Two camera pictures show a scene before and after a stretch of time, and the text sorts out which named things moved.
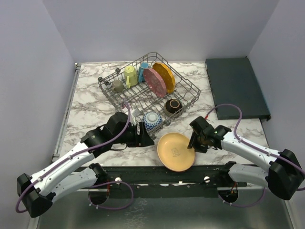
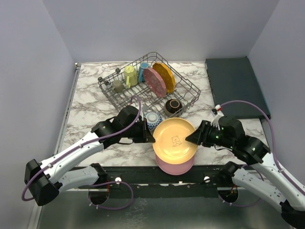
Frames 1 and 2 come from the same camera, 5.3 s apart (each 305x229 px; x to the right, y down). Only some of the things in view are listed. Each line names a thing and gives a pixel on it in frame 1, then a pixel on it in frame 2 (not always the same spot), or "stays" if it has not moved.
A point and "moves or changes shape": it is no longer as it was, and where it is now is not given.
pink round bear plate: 178,166 moves or changes shape
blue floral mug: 143,65 stays
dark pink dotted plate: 155,82 stays
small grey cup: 117,86 stays
